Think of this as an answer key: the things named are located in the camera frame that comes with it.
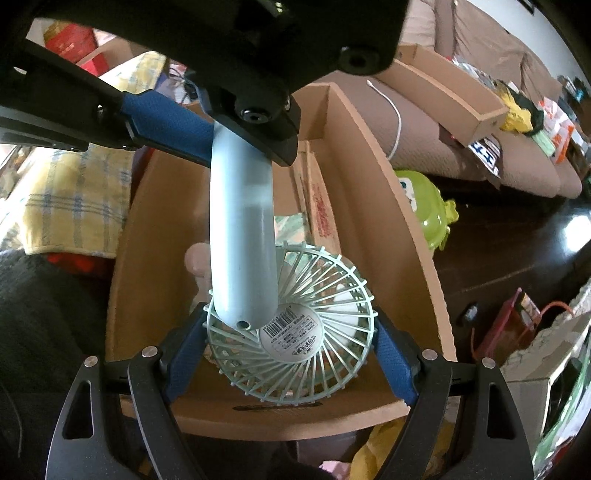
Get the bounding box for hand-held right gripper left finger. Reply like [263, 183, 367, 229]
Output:
[46, 302, 218, 480]

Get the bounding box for black cables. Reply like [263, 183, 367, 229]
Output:
[161, 65, 204, 107]

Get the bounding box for dark red gift box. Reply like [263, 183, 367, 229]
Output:
[44, 21, 99, 63]

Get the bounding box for wooden chopsticks pack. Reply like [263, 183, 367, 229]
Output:
[291, 141, 342, 268]

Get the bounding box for black white printed bag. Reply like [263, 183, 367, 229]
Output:
[468, 136, 504, 178]

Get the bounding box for red cloth on chair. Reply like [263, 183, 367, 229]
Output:
[46, 251, 116, 278]

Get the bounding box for brown cardboard box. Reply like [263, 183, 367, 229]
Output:
[105, 82, 458, 441]
[392, 43, 509, 145]

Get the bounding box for green striped packet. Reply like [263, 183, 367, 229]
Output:
[274, 212, 312, 252]

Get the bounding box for yellow checked tablecloth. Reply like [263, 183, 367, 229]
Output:
[0, 51, 167, 257]

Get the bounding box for red tote bag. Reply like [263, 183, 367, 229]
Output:
[480, 288, 543, 365]

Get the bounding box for dark green cloth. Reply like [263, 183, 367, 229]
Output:
[517, 92, 546, 134]

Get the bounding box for bright red gift box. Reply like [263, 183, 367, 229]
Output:
[85, 46, 118, 78]

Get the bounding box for person's grey trousers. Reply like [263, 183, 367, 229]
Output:
[0, 249, 125, 480]

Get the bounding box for white carton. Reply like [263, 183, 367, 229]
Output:
[501, 314, 591, 453]

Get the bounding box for light teal handheld fan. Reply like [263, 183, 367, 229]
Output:
[203, 124, 379, 407]

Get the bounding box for yellow cloth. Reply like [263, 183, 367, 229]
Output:
[351, 418, 455, 480]

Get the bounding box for large brown carton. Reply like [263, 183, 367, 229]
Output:
[95, 37, 139, 88]

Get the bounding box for green children's suitcase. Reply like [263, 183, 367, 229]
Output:
[394, 168, 460, 252]

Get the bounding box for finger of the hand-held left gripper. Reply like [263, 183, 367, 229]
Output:
[200, 85, 302, 165]
[0, 39, 218, 168]

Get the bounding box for pile of colourful packets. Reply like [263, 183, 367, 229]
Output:
[452, 55, 499, 88]

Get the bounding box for brown sofa cushion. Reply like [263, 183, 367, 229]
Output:
[450, 0, 527, 81]
[519, 48, 561, 95]
[404, 0, 437, 47]

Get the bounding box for dark cluttered shelf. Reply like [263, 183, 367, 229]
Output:
[561, 74, 591, 153]

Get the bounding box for yellow plastic bag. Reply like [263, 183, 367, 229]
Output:
[499, 88, 536, 134]

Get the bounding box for pink mouse-eared handheld fan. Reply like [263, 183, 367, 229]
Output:
[185, 242, 213, 305]

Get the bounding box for brown sofa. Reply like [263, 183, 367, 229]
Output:
[369, 0, 585, 199]

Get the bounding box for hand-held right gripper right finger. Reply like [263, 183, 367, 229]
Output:
[369, 309, 532, 480]

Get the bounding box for white charging cable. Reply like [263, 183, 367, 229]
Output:
[367, 79, 402, 161]

